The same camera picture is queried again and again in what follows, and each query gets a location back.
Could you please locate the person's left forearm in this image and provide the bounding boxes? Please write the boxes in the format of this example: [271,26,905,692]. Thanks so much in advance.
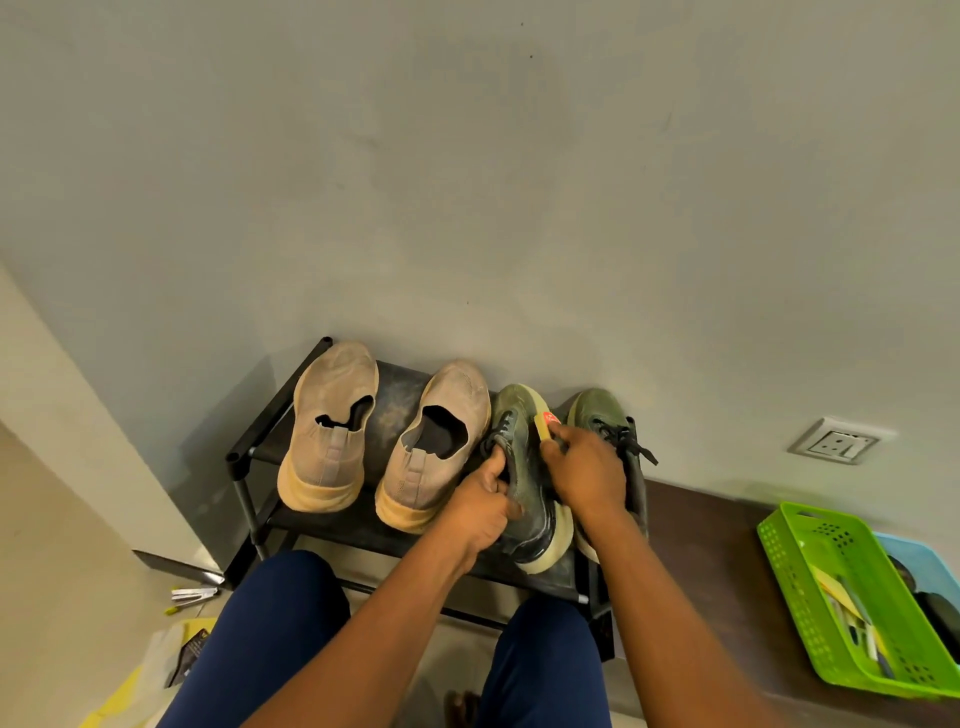
[243,536,489,728]

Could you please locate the green sneaker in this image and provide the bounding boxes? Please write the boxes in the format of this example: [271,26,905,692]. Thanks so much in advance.
[566,387,660,565]
[483,383,575,577]

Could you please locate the green plastic basket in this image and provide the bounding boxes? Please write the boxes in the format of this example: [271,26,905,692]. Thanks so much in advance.
[756,500,960,700]

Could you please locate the small dark packet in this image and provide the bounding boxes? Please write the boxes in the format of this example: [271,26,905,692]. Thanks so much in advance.
[164,628,211,690]

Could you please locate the person's left foot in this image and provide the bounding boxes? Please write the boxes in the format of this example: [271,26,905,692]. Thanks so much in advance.
[443,689,481,728]

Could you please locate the black metal shoe rack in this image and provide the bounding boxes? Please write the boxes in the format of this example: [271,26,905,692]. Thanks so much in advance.
[224,336,618,663]

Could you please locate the yellow sticky note pad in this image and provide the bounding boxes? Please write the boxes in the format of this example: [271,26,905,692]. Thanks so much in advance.
[808,563,864,624]

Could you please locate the dark brown low bench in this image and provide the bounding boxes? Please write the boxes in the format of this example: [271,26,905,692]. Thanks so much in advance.
[603,479,960,728]

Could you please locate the white wall socket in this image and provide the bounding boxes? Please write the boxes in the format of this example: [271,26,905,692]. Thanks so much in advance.
[787,416,898,466]

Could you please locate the person's right forearm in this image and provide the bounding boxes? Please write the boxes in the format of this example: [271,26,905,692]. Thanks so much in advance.
[581,509,785,728]

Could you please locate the person's right hand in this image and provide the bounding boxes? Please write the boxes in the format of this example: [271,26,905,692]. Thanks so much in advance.
[539,422,630,530]

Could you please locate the person's left hand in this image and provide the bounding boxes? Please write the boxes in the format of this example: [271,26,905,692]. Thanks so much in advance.
[442,446,525,560]

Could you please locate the dark blue trousers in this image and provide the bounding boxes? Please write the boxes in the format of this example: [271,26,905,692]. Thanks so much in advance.
[157,549,613,728]

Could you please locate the beige suede shoe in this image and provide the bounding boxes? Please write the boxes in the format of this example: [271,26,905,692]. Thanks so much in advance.
[276,341,380,515]
[374,359,493,535]

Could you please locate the light blue plastic basket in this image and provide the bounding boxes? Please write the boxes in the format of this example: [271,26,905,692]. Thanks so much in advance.
[873,532,960,669]

